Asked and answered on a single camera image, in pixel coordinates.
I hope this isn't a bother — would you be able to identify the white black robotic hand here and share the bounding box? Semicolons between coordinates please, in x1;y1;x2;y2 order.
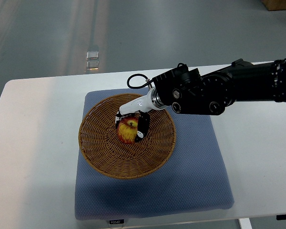
115;89;159;143

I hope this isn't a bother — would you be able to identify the red yellow apple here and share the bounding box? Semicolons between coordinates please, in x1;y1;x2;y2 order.
117;116;139;144

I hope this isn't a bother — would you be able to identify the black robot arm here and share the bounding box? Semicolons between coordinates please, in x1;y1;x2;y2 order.
153;58;286;115

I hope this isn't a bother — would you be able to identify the brown wicker basket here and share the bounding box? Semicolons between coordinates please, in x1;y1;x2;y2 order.
78;93;176;179

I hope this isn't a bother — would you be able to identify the lower metal floor plate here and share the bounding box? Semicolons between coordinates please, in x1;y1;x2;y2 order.
86;60;99;71

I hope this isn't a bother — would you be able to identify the metal floor plate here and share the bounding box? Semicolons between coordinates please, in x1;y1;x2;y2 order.
86;60;99;71
86;51;99;60

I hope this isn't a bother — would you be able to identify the upper metal floor plate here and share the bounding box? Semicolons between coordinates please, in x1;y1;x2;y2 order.
86;51;99;60

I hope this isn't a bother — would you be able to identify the blue quilted mat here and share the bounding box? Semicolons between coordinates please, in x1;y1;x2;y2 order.
75;89;234;220

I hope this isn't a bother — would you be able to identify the black table control label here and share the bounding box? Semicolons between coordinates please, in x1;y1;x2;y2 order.
109;219;124;225

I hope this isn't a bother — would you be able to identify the brown wooden box corner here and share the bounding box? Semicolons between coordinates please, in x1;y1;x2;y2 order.
261;0;286;11

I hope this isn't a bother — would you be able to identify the black table edge clip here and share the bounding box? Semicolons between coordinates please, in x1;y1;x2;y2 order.
276;214;286;220

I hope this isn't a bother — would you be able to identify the black cable loop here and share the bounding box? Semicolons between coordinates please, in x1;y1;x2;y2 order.
126;73;154;90

